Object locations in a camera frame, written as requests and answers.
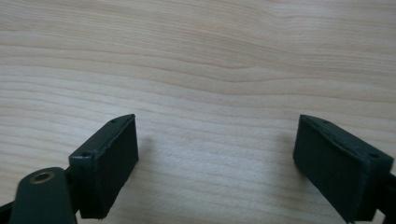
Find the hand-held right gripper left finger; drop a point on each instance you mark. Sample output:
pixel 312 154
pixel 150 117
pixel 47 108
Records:
pixel 106 168

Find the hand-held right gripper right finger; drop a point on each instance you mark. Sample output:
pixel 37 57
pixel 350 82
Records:
pixel 336 165

